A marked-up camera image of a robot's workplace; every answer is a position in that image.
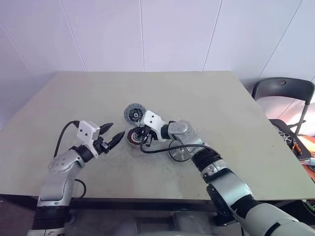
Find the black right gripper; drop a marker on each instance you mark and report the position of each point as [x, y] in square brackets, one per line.
[148, 138]

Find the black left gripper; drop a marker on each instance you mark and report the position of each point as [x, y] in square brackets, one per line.
[102, 145]

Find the grey spoked rotor disc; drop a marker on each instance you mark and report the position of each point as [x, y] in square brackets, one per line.
[131, 114]

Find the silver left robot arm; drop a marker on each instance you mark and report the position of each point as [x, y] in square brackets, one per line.
[56, 182]

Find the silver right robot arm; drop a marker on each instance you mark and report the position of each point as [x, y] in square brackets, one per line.
[229, 182]

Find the silver motor housing with windings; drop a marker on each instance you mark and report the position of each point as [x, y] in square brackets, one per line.
[131, 143]

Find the round metal motor part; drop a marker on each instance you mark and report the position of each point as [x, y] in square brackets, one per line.
[286, 137]

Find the black tray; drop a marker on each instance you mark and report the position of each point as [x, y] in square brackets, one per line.
[275, 124]

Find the black folding chair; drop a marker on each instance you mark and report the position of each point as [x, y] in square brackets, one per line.
[283, 82]

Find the orange object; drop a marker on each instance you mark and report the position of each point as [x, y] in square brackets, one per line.
[307, 143]

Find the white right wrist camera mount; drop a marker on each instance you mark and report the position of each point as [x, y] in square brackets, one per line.
[152, 121]

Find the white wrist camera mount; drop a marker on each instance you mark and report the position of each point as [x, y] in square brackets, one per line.
[152, 121]
[86, 130]

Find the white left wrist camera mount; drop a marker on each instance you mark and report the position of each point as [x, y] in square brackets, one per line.
[86, 130]

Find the black table frame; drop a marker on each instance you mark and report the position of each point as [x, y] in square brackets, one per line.
[123, 202]

